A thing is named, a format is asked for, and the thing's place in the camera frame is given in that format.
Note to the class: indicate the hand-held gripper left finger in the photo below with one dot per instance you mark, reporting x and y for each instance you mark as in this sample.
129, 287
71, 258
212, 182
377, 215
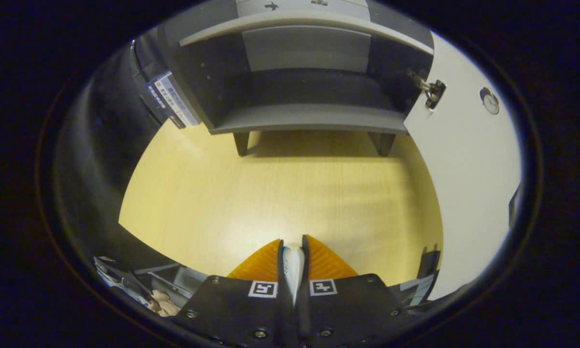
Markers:
282, 309

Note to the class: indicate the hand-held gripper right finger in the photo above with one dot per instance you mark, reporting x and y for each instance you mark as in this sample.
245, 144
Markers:
304, 314

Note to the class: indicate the white cabinet door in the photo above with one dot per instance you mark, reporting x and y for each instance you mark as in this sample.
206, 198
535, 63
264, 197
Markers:
464, 183

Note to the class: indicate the grey cabinet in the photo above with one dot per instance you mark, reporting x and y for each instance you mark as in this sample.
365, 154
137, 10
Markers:
309, 118

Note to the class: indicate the black backdrop cloth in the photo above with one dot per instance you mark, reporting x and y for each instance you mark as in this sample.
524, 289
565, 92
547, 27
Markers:
101, 169

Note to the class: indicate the metal door hinge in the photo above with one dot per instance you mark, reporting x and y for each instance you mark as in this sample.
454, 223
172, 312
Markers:
435, 92

